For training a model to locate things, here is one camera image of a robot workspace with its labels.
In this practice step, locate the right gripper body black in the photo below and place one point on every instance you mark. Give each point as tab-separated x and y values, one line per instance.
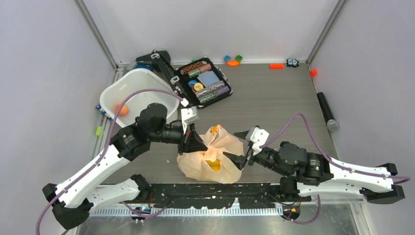
261	157

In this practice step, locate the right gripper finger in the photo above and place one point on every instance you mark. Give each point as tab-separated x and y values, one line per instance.
239	161
245	135

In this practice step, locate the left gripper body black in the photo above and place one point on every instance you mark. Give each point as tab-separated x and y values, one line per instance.
184	140

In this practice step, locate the translucent plastic bag banana print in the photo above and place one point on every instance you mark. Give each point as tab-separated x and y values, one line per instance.
218	140

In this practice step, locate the yellow fake mango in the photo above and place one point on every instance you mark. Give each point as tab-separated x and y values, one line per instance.
214	165

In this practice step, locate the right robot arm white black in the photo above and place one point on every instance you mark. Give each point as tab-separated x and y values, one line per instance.
305	174

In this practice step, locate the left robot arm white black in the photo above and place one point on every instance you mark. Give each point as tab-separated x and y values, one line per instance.
75	199

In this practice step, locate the orange fake peach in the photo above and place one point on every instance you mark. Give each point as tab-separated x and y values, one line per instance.
122	110

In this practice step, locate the black poker chip case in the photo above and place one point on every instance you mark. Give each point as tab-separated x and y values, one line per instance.
200	82

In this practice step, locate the orange block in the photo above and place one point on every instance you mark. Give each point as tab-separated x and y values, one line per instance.
276	66

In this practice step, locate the green toy cube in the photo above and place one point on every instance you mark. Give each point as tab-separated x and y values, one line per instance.
239	58

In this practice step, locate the black microphone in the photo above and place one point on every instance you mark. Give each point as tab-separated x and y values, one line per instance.
331	124

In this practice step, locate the white plastic basin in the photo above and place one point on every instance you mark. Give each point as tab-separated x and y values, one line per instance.
133	81

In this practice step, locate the small toy car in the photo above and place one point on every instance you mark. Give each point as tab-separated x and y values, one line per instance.
292	62

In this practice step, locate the green clip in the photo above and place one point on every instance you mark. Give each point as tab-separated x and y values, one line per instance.
98	131

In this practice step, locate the orange corner piece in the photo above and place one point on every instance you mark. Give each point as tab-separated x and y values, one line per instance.
313	73

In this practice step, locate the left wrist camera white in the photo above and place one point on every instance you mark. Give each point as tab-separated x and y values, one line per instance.
188	117

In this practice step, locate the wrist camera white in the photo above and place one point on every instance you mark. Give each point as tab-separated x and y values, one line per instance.
188	117
257	137

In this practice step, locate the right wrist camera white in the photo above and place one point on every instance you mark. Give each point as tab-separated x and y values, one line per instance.
257	137

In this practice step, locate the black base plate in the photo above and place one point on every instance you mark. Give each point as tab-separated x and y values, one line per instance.
212	196

